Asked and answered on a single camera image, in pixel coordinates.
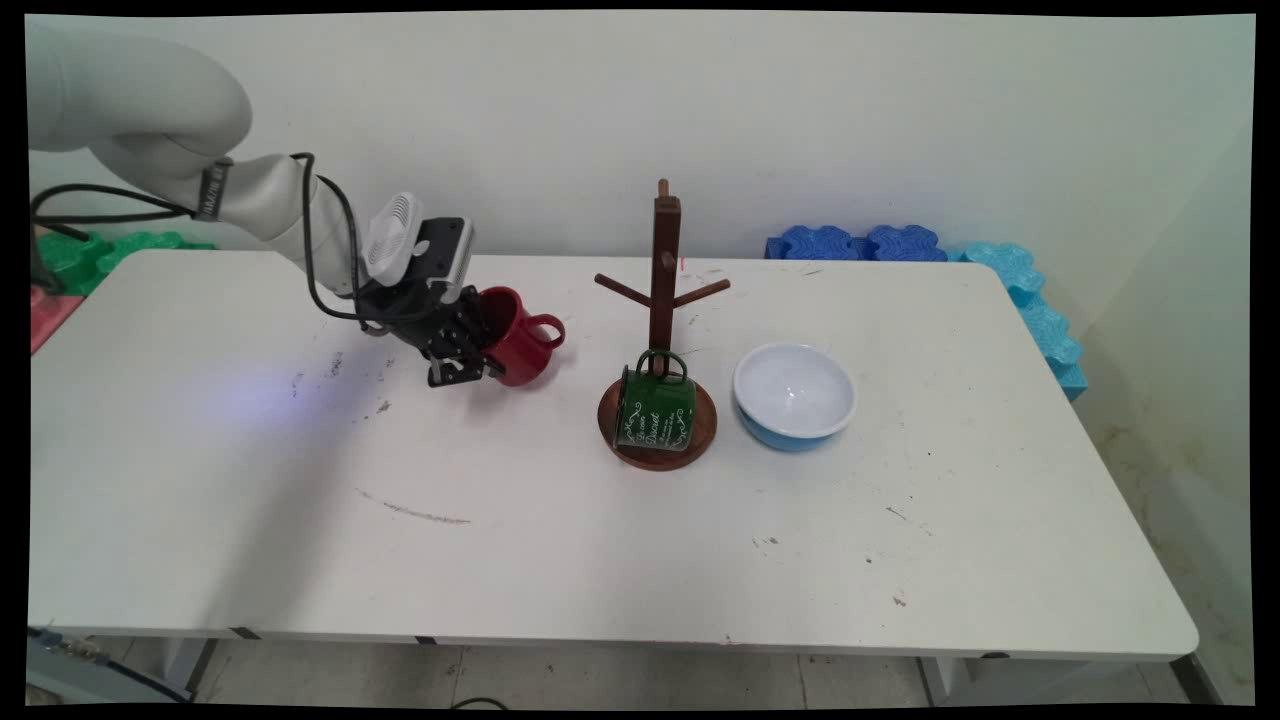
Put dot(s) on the green foam mat tile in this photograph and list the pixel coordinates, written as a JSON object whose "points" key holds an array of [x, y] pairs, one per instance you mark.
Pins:
{"points": [[75, 260]]}

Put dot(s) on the grey table leg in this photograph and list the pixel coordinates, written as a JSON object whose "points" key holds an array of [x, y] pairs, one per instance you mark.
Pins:
{"points": [[960, 680]]}

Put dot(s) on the red enamel mug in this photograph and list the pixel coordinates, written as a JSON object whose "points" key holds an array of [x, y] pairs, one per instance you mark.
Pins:
{"points": [[525, 350]]}

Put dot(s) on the red foam mat tile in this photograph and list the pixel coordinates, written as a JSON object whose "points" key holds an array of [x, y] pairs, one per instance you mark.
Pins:
{"points": [[50, 315]]}

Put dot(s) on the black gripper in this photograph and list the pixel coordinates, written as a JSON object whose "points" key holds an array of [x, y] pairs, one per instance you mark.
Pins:
{"points": [[425, 320]]}

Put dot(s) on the blue bowl white inside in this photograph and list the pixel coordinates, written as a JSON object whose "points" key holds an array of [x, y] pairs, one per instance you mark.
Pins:
{"points": [[795, 390]]}

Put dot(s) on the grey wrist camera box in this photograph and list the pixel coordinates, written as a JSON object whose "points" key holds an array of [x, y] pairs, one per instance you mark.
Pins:
{"points": [[448, 255]]}

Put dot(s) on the black table leg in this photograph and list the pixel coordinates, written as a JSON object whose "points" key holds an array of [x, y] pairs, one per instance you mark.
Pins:
{"points": [[1195, 680]]}

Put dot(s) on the dark wooden mug tree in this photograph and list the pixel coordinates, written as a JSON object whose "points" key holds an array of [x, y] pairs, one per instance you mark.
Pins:
{"points": [[665, 260]]}

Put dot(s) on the dark blue foam mat tile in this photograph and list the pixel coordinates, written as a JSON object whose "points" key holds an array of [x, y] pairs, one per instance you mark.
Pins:
{"points": [[860, 245]]}

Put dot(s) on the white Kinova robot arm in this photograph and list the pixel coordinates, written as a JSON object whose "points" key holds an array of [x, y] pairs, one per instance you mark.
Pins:
{"points": [[130, 110]]}

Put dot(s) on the light blue foam mat tile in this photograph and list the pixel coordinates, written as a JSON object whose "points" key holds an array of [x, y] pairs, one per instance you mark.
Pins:
{"points": [[1040, 320]]}

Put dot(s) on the green enamel mug white print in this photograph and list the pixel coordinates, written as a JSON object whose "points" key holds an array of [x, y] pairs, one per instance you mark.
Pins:
{"points": [[655, 410]]}

